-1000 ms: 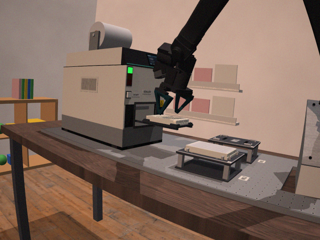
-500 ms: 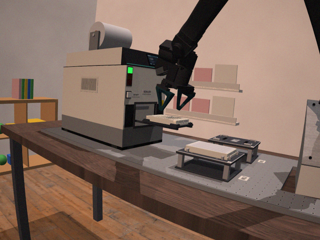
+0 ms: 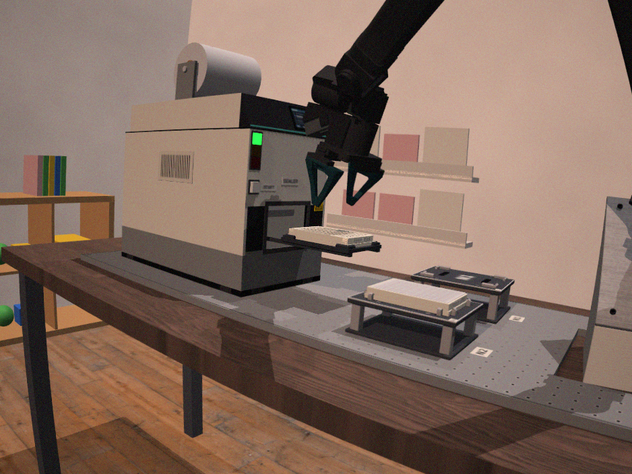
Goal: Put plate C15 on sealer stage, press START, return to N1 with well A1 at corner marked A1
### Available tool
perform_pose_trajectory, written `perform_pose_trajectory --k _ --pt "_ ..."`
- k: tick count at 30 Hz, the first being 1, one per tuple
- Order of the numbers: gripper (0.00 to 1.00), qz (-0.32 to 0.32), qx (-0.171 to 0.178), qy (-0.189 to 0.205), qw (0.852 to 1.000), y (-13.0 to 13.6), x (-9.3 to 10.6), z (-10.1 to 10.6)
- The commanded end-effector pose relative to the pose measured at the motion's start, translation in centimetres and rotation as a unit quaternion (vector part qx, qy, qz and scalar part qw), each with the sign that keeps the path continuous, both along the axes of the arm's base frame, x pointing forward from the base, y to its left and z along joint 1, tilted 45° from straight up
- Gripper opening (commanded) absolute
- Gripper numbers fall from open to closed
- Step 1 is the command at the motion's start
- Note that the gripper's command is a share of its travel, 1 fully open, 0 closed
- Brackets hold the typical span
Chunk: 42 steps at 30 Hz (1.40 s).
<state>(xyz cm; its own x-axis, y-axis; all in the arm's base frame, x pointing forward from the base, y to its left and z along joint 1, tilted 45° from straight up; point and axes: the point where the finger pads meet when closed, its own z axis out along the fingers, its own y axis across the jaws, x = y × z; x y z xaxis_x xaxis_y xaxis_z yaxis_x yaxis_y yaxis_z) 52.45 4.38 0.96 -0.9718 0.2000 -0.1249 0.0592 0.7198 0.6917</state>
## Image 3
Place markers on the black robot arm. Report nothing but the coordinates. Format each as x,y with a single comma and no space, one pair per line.
357,78

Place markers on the grey cylinder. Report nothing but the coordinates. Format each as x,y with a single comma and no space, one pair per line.
220,71

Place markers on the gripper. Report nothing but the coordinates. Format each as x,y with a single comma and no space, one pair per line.
355,151

